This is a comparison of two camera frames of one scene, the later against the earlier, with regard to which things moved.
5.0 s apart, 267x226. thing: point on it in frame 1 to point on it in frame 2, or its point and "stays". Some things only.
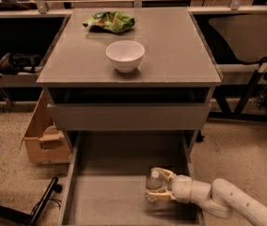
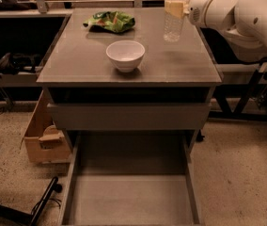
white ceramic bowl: (125, 55) stays
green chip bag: (112, 22) stays
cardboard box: (44, 141) stays
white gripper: (181, 188) to (196, 11)
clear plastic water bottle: (154, 180) to (173, 23)
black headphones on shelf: (10, 64) stays
